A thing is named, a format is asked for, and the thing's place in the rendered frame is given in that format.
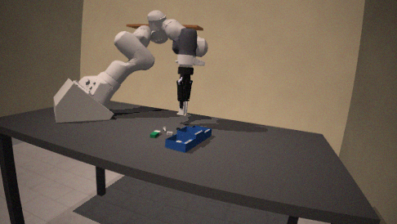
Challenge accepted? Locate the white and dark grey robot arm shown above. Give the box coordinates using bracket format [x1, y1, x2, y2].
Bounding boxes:
[73, 11, 208, 108]

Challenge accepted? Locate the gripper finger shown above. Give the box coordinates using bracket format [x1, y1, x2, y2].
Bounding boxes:
[185, 78, 193, 114]
[176, 77, 188, 115]

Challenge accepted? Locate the green and white eraser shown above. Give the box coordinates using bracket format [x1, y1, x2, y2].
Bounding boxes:
[149, 130, 161, 138]

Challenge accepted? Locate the blue rack of three labelled bins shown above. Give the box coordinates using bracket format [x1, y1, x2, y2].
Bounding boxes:
[165, 125, 212, 153]

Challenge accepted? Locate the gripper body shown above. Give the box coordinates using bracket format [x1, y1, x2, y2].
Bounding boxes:
[178, 66, 194, 86]

